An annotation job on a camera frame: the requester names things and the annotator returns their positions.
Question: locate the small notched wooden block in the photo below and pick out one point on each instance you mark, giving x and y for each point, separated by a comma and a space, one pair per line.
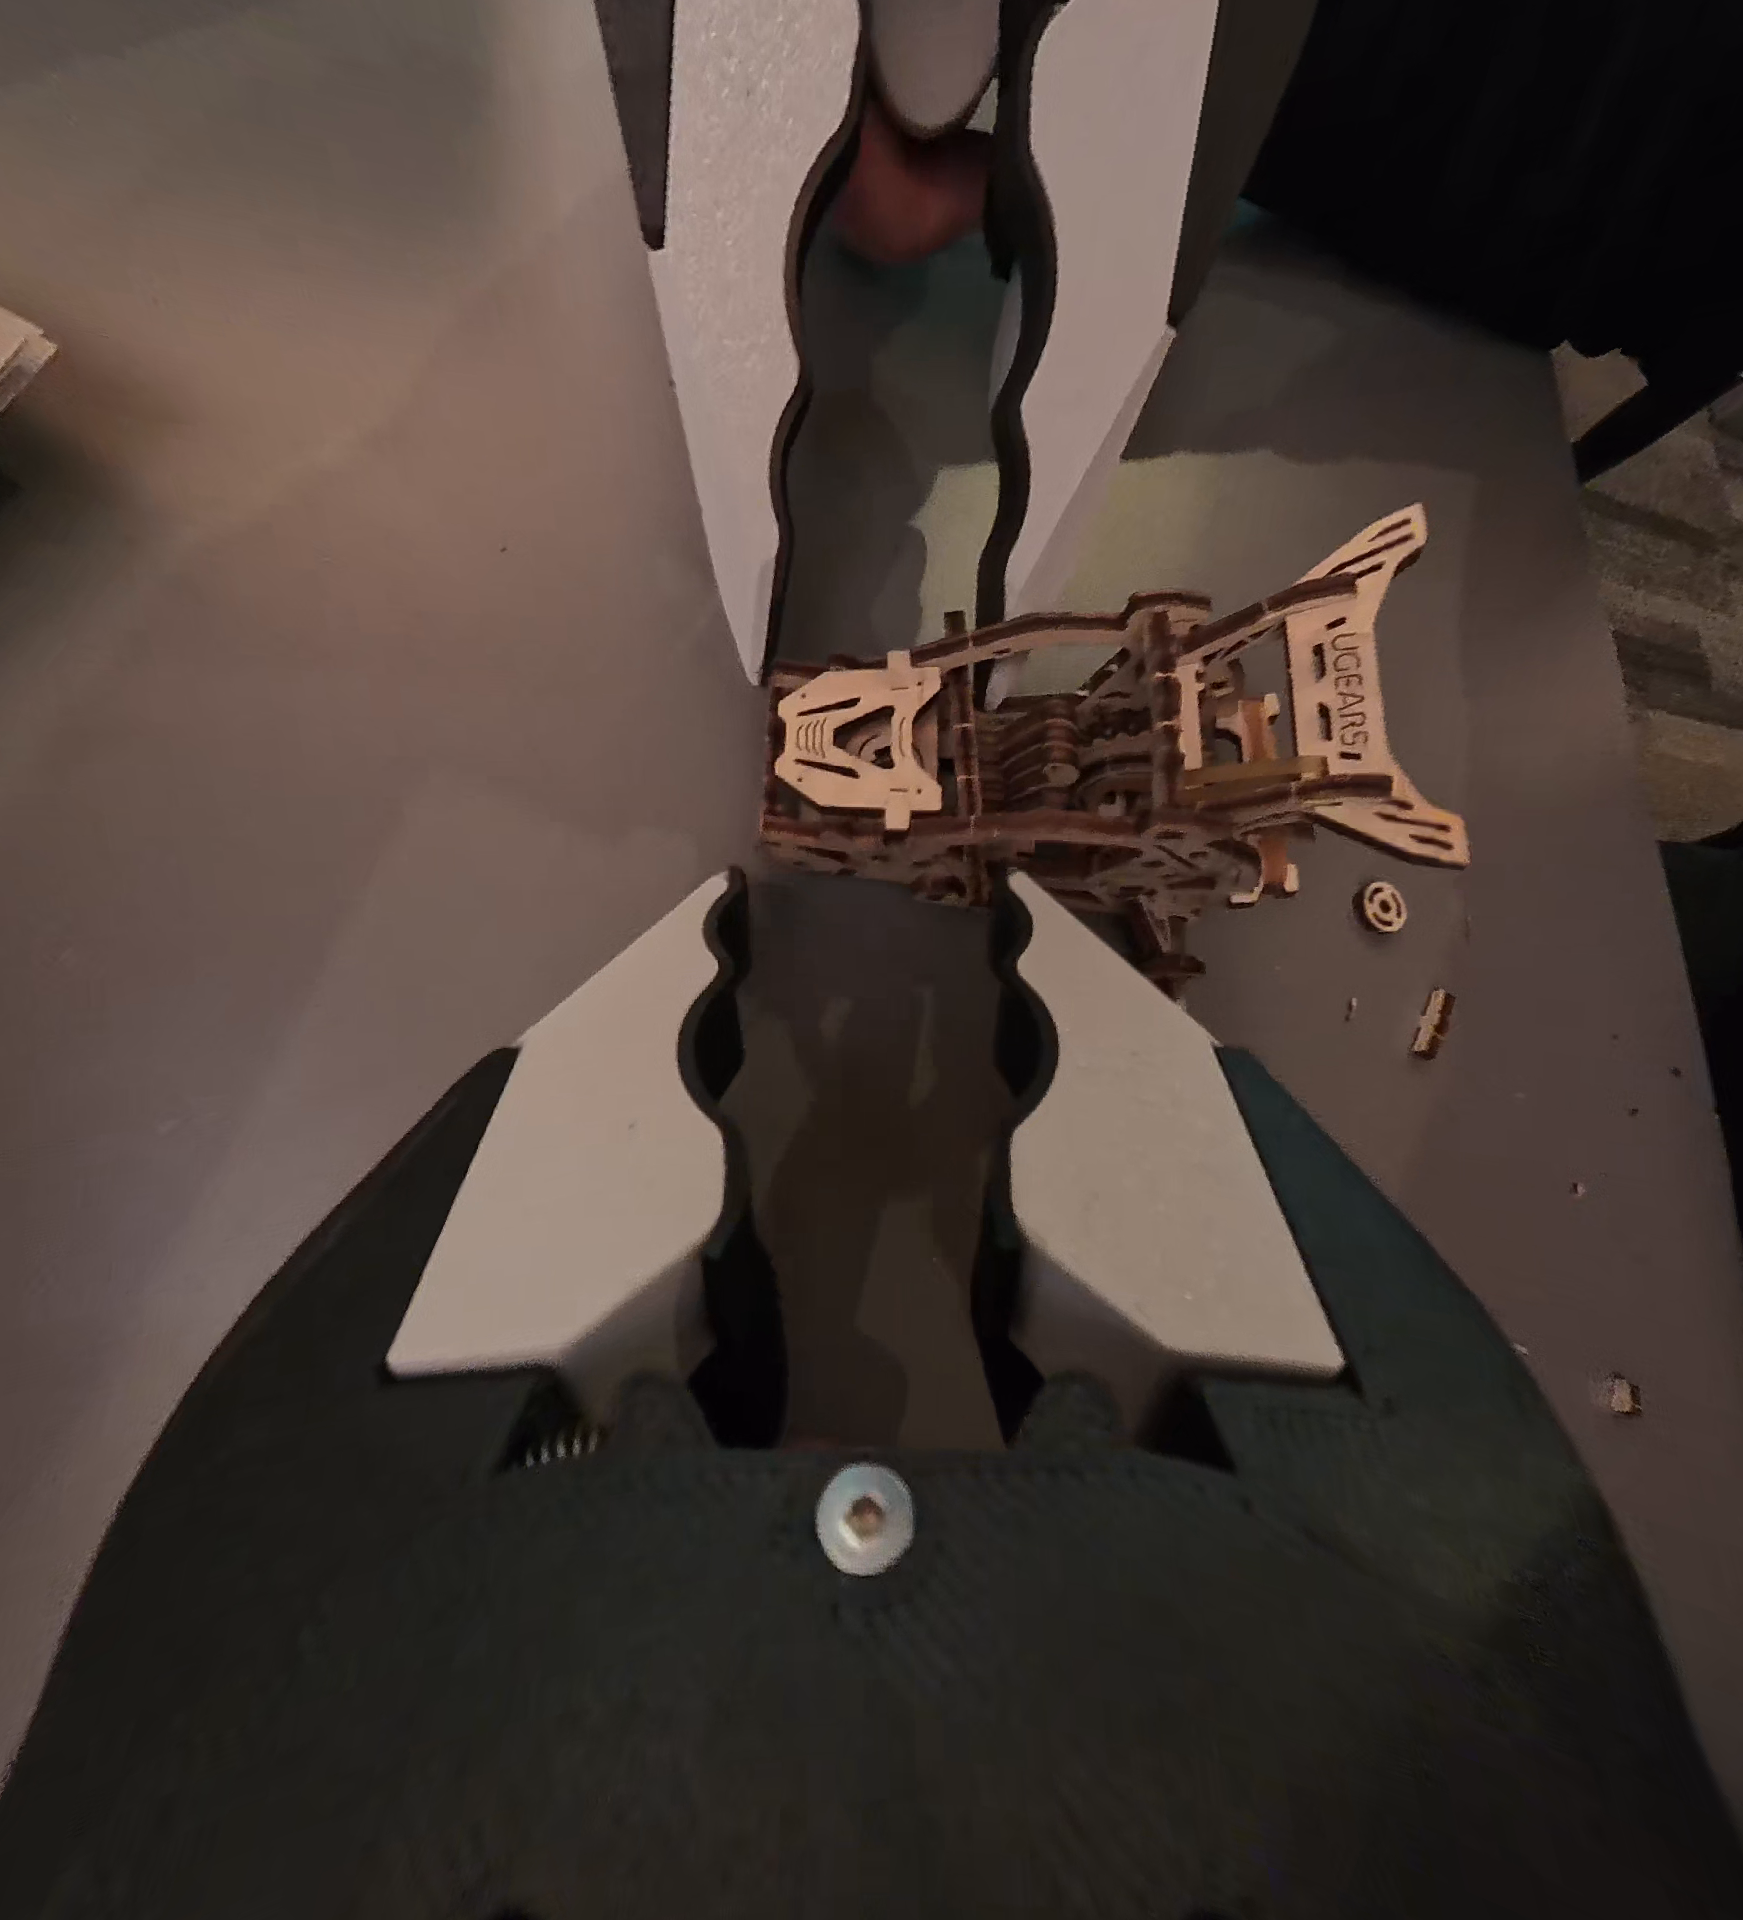
1429, 1024

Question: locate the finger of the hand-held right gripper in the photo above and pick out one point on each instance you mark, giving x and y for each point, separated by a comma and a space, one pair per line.
728, 225
1109, 225

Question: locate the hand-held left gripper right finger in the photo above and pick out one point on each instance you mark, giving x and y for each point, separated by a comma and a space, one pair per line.
1185, 1199

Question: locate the wooden mechanical model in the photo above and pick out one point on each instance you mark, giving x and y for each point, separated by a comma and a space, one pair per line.
854, 741

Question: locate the person's right hand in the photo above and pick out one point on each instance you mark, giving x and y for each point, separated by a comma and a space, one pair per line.
914, 196

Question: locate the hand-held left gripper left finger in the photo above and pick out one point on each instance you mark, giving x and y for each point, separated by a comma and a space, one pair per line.
556, 1199

